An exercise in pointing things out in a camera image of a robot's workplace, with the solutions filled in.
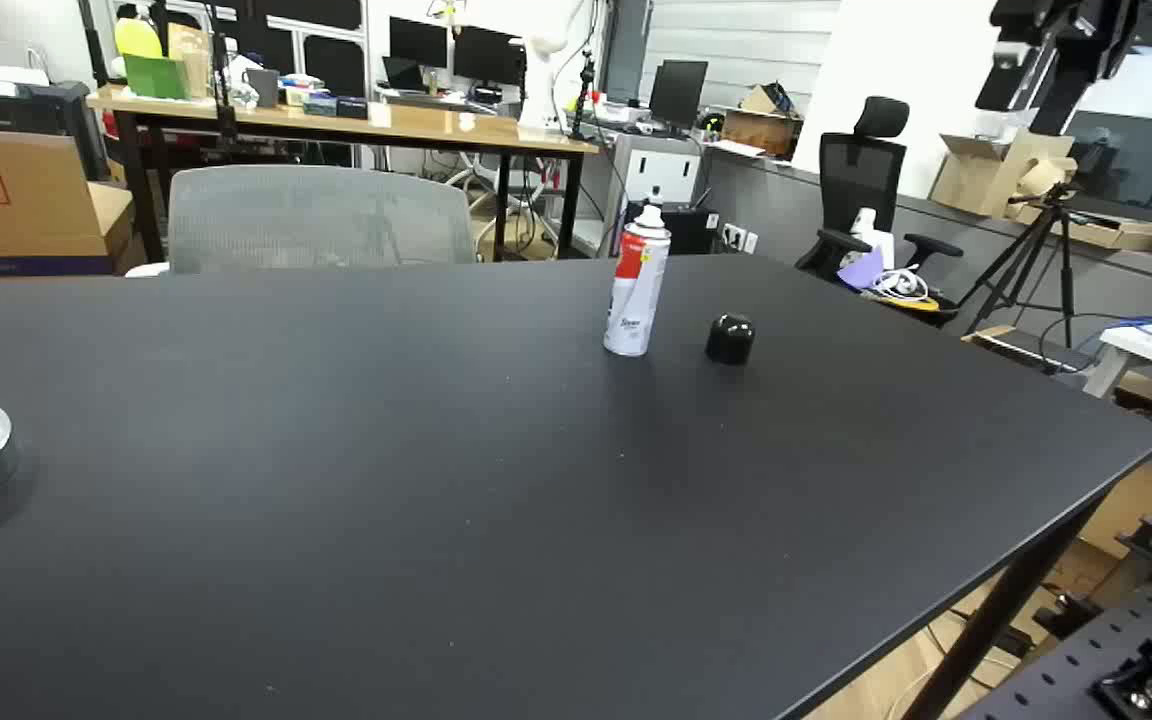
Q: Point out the black table leg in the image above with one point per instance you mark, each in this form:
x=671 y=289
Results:
x=1001 y=601

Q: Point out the black round lid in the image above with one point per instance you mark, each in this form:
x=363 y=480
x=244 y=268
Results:
x=729 y=342

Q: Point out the small white plastic bottle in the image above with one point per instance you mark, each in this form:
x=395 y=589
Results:
x=872 y=240

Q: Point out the white drawer cabinet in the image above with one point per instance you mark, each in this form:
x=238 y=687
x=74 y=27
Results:
x=662 y=179

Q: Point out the long wooden desk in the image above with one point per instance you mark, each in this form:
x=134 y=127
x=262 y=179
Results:
x=401 y=123

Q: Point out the open cardboard box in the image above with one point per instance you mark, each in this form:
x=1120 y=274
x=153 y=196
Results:
x=978 y=174

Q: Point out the grey mesh office chair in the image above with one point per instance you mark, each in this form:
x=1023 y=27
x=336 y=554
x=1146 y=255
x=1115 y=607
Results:
x=323 y=221

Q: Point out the black computer monitor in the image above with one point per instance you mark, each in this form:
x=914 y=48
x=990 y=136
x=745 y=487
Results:
x=489 y=56
x=679 y=95
x=416 y=40

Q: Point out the black perforated breadboard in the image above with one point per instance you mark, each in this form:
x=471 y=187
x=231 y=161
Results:
x=1057 y=672

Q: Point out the black office chair with headrest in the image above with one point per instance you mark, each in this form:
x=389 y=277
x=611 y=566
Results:
x=860 y=164

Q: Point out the black camera tripod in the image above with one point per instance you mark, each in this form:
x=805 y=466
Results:
x=1067 y=255

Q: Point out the small cardboard box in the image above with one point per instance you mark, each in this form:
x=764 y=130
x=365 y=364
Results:
x=758 y=130

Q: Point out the large cardboard box red print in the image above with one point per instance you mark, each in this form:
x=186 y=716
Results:
x=30 y=201

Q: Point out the white spray bottle red label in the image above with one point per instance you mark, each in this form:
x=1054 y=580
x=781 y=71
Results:
x=639 y=303

